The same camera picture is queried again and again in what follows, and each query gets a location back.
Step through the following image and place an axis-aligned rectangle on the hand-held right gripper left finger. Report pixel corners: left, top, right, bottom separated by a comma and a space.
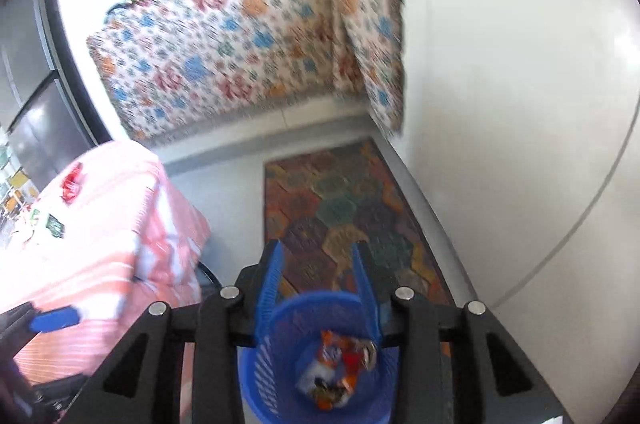
60, 240, 285, 424

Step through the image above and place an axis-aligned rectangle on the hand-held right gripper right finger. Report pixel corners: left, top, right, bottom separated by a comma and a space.
351, 241, 571, 424

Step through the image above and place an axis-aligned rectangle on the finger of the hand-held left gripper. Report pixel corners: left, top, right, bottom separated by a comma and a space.
0, 302, 81, 355

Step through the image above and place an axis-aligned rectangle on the blue plastic basket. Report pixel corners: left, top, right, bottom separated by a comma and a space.
237, 291, 401, 424

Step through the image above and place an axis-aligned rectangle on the pile of snack wrappers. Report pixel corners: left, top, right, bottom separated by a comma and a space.
297, 329, 378, 407

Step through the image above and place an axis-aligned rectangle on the white green snack wrapper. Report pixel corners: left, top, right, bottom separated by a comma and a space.
10, 211, 68, 245

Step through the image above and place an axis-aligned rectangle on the red snack wrapper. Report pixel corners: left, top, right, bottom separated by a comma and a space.
59, 163, 85, 205

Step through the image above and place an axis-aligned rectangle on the patterned floor rug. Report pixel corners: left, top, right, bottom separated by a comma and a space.
263, 138, 456, 357

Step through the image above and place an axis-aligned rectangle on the pink striped tablecloth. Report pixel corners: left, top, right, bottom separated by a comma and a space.
0, 141, 212, 405

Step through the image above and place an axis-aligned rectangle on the grey refrigerator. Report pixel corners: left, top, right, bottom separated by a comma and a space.
0, 0, 101, 187

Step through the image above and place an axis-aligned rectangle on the white kitchen cabinet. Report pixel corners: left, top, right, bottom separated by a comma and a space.
390, 0, 640, 315

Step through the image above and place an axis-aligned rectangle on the wide printed cloth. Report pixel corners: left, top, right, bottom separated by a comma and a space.
86, 0, 361, 144

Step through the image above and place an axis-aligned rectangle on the narrow printed cloth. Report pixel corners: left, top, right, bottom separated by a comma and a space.
327, 0, 406, 137

